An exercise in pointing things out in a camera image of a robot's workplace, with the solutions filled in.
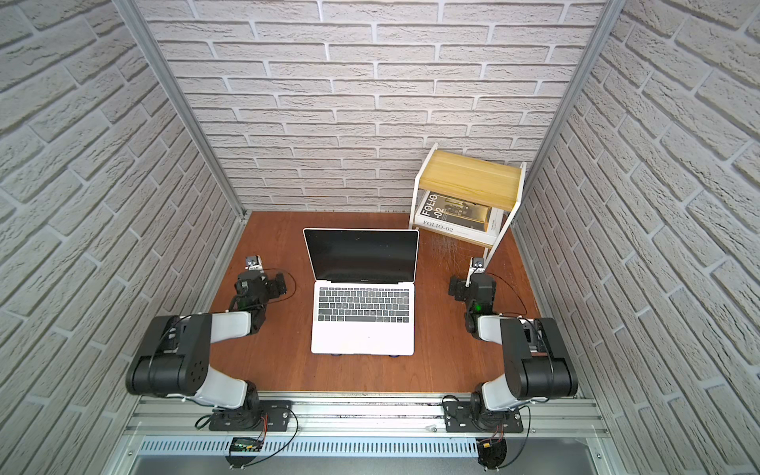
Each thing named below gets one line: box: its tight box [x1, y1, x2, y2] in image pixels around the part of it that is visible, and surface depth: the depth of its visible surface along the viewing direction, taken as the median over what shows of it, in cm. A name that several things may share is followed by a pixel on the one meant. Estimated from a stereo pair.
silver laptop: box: [302, 227, 420, 357], surface depth 87 cm
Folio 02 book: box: [414, 190, 505, 246], surface depth 94 cm
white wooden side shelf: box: [408, 142, 528, 267], surface depth 90 cm
